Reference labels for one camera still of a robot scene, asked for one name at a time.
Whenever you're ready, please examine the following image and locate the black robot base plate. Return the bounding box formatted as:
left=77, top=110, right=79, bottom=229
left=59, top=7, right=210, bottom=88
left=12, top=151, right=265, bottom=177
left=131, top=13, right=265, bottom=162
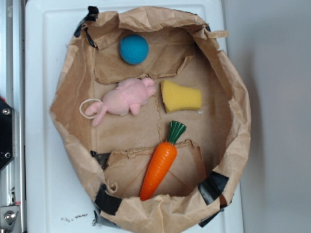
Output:
left=0, top=97, right=15, bottom=172

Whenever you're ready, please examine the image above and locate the pink plush bunny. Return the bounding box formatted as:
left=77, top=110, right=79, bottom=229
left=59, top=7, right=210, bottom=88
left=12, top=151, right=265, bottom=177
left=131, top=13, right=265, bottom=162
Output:
left=79, top=77, right=156, bottom=127

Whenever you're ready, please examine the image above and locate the orange plastic carrot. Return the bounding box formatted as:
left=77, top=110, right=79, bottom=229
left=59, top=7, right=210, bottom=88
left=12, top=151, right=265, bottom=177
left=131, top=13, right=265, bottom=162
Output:
left=139, top=121, right=186, bottom=201

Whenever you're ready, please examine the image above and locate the blue ball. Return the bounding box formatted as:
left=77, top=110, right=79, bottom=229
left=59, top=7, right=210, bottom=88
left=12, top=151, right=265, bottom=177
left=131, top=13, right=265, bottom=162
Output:
left=119, top=34, right=149, bottom=65

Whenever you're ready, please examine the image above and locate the metal frame rail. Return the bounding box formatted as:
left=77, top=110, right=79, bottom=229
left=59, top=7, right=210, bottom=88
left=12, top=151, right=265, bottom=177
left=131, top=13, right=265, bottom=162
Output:
left=0, top=0, right=27, bottom=233

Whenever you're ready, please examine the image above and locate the yellow sponge piece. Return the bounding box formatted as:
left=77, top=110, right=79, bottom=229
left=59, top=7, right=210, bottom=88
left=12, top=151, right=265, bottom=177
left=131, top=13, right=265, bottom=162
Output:
left=160, top=80, right=202, bottom=113

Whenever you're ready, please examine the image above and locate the brown paper bag basket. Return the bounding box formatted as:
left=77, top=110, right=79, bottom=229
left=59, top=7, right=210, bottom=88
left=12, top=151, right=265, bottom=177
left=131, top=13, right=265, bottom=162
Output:
left=50, top=6, right=251, bottom=233

